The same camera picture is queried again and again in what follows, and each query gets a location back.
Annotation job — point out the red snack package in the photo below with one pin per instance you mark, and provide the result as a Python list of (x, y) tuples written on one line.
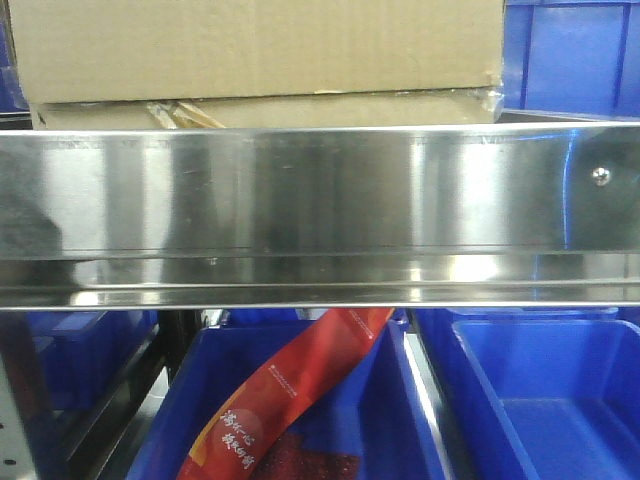
[(242, 431)]

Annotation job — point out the blue bin lower right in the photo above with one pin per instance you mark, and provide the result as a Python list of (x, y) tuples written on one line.
[(540, 398)]

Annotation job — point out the blue bin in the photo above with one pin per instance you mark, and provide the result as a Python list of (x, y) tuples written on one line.
[(373, 424), (12, 99), (540, 398), (572, 57), (81, 352)]

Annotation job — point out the blue bin lower left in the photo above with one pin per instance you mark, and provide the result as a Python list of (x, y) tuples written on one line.
[(81, 352)]

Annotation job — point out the brown cardboard carton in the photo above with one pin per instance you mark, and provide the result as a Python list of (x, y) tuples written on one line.
[(100, 65)]

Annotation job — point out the stainless steel shelf rail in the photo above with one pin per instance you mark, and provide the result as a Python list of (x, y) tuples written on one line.
[(429, 216)]

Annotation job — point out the blue bin upper right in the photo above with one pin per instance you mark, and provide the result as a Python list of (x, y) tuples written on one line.
[(572, 57)]

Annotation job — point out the blue bin lower middle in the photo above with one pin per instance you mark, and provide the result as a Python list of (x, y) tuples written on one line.
[(373, 424)]

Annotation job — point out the dark shelf upright post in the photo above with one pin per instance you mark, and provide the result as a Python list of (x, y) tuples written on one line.
[(178, 329)]

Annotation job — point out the shelf rail screw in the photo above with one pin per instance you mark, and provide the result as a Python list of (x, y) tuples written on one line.
[(601, 176)]

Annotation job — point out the blue bin upper left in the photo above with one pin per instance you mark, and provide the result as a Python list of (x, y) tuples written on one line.
[(12, 99)]

